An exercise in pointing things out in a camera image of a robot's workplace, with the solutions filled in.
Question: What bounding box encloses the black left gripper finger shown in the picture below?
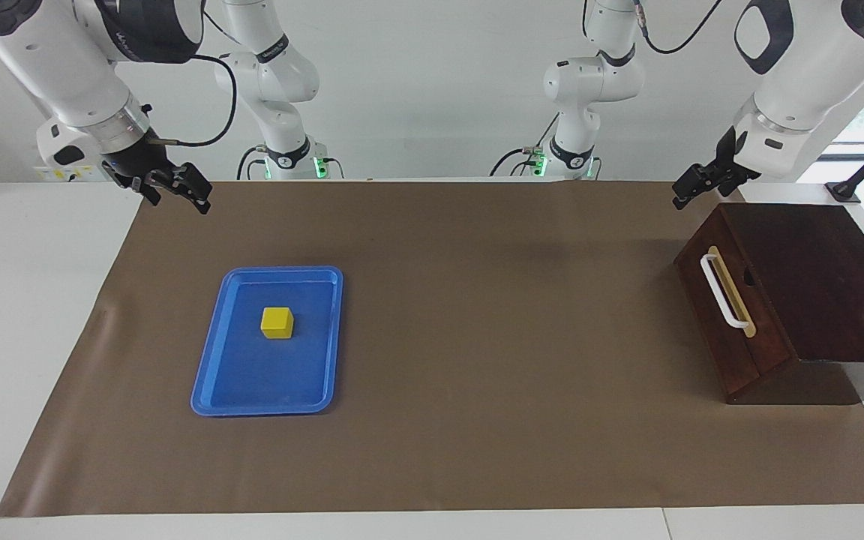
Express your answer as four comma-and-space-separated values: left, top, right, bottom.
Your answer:
706, 161, 733, 197
672, 163, 710, 211

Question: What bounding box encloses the yellow cube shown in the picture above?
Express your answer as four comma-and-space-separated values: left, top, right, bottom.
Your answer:
260, 306, 295, 340

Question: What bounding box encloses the wooden drawer with white handle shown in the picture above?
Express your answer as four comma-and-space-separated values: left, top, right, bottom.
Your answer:
674, 225, 794, 400

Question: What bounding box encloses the dark wooden drawer cabinet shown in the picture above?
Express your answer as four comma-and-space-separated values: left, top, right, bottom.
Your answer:
673, 202, 864, 406

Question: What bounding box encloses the blue plastic tray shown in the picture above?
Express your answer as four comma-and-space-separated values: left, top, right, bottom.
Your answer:
190, 265, 344, 418

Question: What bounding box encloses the brown table mat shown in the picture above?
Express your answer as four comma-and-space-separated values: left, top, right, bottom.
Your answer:
0, 180, 864, 518

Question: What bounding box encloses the black base power cable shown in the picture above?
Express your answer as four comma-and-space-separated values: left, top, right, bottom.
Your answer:
236, 145, 269, 181
489, 147, 547, 179

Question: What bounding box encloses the white wall power outlet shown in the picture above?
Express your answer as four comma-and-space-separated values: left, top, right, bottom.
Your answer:
33, 162, 110, 183

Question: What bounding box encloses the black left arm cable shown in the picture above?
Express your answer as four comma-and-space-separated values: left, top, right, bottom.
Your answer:
631, 0, 725, 56

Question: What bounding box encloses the black base data cable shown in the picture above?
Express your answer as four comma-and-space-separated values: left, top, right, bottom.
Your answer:
532, 112, 560, 155

